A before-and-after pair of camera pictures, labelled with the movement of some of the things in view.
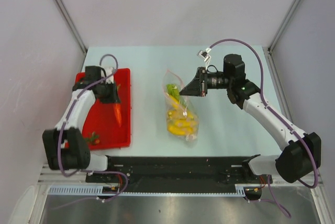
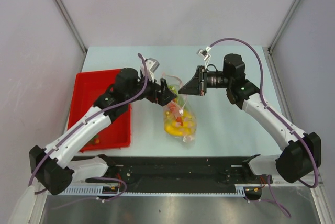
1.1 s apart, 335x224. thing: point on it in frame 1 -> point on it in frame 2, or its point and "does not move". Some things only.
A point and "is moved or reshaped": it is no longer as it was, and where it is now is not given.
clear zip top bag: (182, 122) does not move
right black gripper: (197, 87) does not move
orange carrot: (118, 110) is moved or reshaped
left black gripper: (113, 98) -> (162, 98)
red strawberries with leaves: (92, 138) does not move
